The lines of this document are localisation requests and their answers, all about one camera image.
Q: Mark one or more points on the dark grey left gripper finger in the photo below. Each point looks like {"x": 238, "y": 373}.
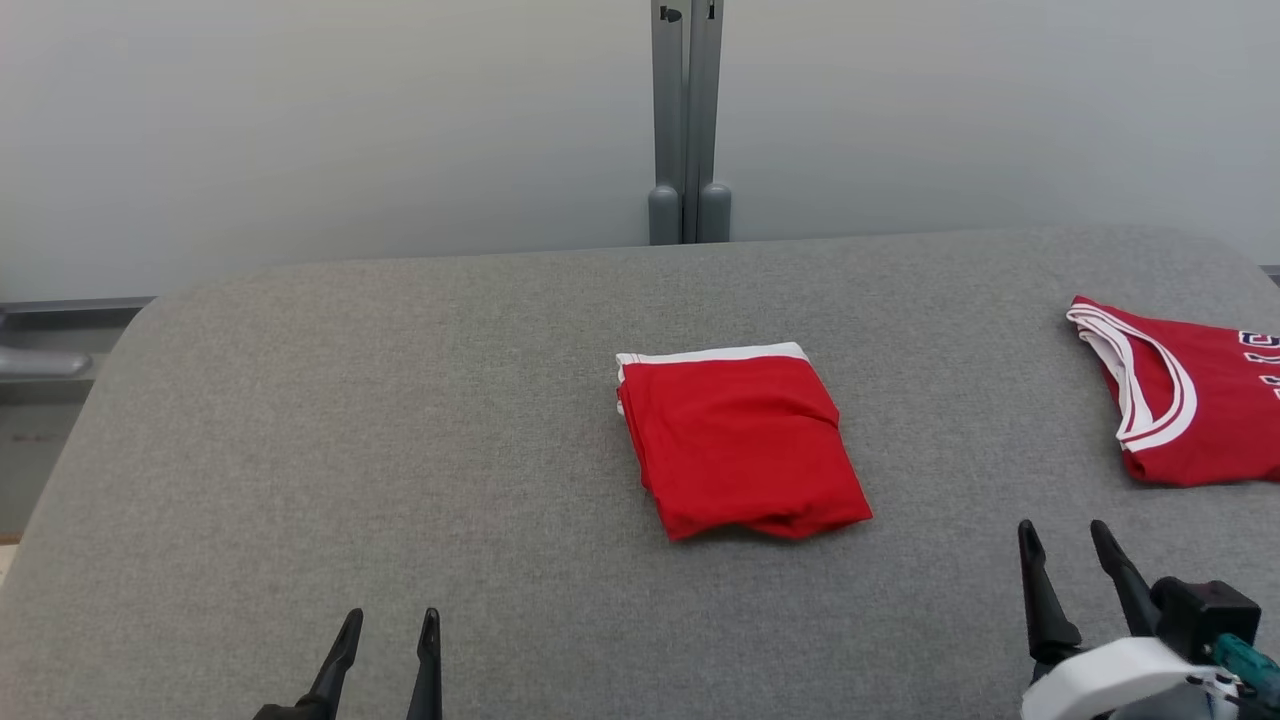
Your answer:
{"x": 428, "y": 670}
{"x": 335, "y": 670}

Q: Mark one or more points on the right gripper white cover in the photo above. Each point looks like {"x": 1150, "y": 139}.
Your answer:
{"x": 1110, "y": 670}

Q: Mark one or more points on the red shirt with white sleeves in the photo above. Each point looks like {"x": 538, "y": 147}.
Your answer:
{"x": 1210, "y": 420}

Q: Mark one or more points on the red shorts with white band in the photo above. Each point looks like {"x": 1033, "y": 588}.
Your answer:
{"x": 740, "y": 440}

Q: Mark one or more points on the grey partition foot bar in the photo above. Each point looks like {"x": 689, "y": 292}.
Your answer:
{"x": 45, "y": 362}

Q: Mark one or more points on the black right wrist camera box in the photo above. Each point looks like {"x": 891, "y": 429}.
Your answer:
{"x": 1205, "y": 610}

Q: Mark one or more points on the teal right camera connector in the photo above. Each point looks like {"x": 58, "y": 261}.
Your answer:
{"x": 1245, "y": 665}

